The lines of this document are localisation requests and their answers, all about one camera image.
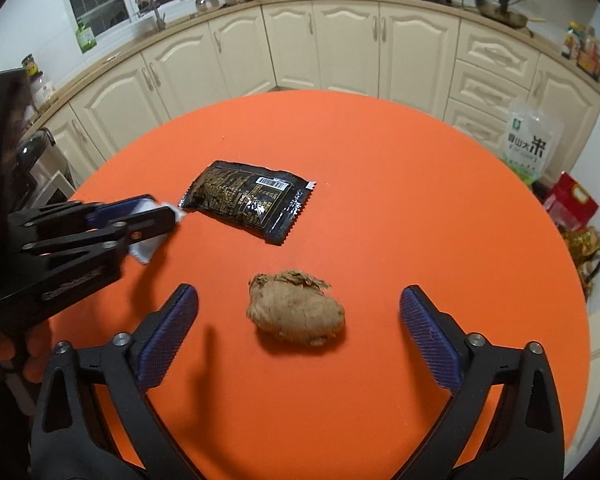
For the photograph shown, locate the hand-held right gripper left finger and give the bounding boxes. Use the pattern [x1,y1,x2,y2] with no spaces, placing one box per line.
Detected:
[30,283,206,480]

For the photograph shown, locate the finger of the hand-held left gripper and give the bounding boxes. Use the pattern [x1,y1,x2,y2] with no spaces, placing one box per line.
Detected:
[7,195,156,241]
[22,205,177,262]

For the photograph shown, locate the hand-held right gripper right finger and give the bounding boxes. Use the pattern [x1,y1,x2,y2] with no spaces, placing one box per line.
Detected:
[387,284,566,480]

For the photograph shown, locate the white wrapper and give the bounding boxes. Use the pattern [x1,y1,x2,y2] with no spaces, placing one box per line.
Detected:
[127,202,188,266]

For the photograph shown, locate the black snack packet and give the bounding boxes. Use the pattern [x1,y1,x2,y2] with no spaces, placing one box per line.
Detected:
[178,160,317,246]

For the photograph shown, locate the brown ginger root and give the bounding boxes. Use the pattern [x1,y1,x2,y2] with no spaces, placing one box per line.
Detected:
[246,270,346,347]

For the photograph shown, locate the person's left hand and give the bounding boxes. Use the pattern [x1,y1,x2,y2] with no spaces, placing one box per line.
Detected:
[0,317,52,383]

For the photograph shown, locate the black kettle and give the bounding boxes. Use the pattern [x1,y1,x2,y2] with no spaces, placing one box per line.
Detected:
[17,127,57,172]

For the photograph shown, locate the clear jar red label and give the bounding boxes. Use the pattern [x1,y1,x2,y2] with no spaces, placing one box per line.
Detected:
[32,72,57,112]

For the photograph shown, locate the orange round table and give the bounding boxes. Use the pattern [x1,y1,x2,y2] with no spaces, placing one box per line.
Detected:
[50,90,592,480]

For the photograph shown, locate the green detergent bottle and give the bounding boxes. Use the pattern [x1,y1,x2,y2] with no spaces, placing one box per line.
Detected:
[75,20,97,53]

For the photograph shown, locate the cream panel door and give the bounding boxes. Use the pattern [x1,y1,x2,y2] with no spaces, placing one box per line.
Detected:
[570,305,600,461]

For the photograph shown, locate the red gift box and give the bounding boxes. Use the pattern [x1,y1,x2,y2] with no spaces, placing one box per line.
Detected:
[545,172,599,231]

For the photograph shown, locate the clear rice bag green print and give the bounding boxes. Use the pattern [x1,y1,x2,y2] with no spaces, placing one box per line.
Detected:
[500,97,565,188]

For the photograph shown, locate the cream base cabinets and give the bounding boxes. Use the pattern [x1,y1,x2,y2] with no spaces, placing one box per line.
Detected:
[35,0,600,191]

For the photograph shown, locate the cluster of condiment bottles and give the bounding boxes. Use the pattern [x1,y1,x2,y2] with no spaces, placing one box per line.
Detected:
[560,21,600,81]

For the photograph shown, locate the steel pan with utensils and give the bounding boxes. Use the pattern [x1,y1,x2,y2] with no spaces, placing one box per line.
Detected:
[475,0,548,31]

